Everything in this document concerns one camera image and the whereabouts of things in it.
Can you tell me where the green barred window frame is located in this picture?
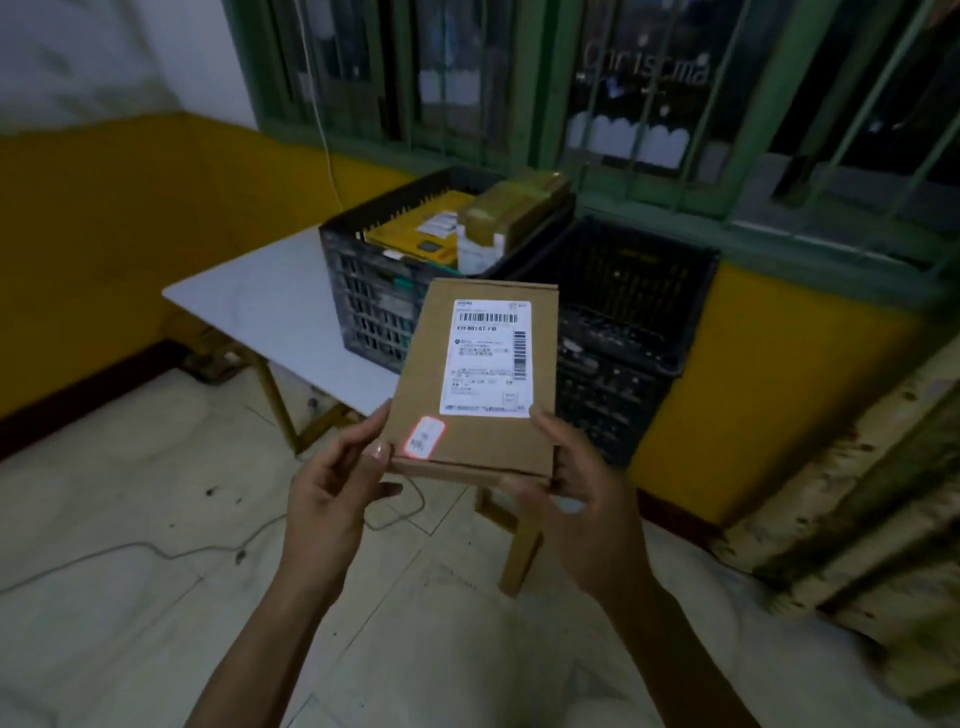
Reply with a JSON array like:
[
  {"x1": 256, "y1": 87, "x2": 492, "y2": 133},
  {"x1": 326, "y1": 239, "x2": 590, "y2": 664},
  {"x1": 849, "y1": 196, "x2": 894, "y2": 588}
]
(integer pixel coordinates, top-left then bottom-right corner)
[{"x1": 223, "y1": 0, "x2": 960, "y2": 305}]

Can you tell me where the brown taped parcel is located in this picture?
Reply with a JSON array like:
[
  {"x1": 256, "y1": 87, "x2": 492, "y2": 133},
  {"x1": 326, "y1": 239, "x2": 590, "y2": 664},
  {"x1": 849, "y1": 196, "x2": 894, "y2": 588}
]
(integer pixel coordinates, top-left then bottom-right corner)
[{"x1": 457, "y1": 171, "x2": 573, "y2": 258}]

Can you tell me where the white scalloped window sticker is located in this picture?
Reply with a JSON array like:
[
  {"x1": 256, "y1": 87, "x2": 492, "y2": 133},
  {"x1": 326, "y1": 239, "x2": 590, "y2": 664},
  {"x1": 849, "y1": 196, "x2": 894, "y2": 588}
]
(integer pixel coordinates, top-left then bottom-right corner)
[{"x1": 564, "y1": 111, "x2": 689, "y2": 171}]

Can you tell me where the black plastic crate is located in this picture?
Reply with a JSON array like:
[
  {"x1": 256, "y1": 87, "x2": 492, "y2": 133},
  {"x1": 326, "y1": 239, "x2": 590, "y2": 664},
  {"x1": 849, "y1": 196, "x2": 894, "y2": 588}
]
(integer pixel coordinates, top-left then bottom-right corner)
[
  {"x1": 318, "y1": 165, "x2": 579, "y2": 376},
  {"x1": 517, "y1": 217, "x2": 721, "y2": 470}
]

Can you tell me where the person's right forearm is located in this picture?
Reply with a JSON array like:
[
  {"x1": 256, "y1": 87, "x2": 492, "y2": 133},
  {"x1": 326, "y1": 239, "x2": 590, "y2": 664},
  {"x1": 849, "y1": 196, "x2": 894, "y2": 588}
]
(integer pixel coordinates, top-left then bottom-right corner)
[{"x1": 603, "y1": 576, "x2": 760, "y2": 728}]

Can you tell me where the person's left forearm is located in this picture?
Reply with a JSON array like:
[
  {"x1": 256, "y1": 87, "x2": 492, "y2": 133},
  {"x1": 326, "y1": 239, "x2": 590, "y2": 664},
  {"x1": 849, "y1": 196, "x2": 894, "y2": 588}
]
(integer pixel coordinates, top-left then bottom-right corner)
[{"x1": 183, "y1": 573, "x2": 342, "y2": 728}]

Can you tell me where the yellow parcel envelope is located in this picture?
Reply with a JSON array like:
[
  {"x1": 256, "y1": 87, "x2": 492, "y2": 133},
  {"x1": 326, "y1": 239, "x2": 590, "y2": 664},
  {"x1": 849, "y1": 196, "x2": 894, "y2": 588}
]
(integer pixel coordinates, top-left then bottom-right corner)
[{"x1": 363, "y1": 189, "x2": 478, "y2": 268}]

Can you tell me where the cardboard parcel box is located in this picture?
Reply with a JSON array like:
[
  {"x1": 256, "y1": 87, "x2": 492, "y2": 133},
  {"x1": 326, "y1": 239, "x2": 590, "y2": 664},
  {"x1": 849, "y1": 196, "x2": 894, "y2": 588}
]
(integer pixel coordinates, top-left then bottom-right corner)
[{"x1": 382, "y1": 279, "x2": 561, "y2": 490}]

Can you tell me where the person's left hand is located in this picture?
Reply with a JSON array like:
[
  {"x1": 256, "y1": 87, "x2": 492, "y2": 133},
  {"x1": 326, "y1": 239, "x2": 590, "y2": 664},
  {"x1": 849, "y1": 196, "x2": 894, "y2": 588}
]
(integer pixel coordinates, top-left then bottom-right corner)
[{"x1": 281, "y1": 401, "x2": 406, "y2": 601}]

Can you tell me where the person's right hand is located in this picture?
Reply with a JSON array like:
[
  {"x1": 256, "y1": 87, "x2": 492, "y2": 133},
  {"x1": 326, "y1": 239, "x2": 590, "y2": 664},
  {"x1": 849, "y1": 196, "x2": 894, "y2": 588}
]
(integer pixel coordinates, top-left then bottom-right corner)
[{"x1": 498, "y1": 408, "x2": 655, "y2": 603}]

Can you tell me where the white cable on floor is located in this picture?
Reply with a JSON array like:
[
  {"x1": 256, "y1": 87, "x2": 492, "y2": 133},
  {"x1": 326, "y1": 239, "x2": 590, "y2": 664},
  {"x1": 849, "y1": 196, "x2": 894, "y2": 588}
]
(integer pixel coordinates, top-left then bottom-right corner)
[{"x1": 0, "y1": 480, "x2": 430, "y2": 595}]

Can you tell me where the thin white hanging cable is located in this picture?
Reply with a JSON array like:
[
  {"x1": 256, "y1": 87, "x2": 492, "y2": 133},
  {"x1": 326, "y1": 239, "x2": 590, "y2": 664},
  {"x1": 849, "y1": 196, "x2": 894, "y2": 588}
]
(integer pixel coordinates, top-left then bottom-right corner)
[{"x1": 294, "y1": 0, "x2": 336, "y2": 219}]

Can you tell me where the white table with wooden legs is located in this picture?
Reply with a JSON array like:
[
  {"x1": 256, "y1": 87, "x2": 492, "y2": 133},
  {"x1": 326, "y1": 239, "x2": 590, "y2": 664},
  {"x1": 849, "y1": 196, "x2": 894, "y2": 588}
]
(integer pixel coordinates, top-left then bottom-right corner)
[{"x1": 161, "y1": 225, "x2": 573, "y2": 598}]

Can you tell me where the small white parcel box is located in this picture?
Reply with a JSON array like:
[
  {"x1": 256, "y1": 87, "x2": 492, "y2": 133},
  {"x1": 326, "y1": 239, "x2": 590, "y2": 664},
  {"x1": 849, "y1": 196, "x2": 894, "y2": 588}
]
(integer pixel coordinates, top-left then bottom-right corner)
[{"x1": 456, "y1": 228, "x2": 508, "y2": 277}]

